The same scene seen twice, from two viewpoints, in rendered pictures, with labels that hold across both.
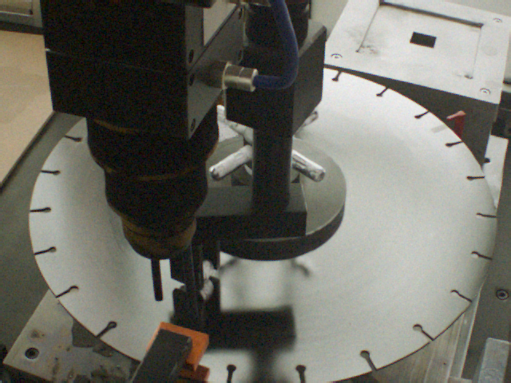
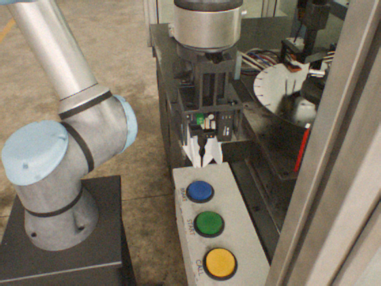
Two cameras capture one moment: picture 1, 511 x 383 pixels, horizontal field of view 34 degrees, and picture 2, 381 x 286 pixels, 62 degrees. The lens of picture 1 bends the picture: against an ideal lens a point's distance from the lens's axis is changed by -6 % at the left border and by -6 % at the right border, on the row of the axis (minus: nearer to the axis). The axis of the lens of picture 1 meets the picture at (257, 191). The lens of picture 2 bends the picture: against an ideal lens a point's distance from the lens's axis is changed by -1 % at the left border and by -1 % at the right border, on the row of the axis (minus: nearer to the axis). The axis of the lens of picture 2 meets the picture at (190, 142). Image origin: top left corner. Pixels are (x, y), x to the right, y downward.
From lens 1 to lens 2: 1.06 m
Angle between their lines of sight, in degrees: 95
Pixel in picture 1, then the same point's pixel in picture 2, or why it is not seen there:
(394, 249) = (282, 90)
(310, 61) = (308, 9)
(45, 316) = not seen: hidden behind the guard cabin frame
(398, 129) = not seen: hidden behind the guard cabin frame
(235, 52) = not seen: outside the picture
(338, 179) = (312, 94)
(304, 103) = (305, 19)
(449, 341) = (256, 131)
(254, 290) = (300, 75)
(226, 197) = (315, 51)
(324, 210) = (305, 86)
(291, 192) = (305, 54)
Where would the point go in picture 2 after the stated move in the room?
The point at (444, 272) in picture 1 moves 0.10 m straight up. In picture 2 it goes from (265, 89) to (272, 48)
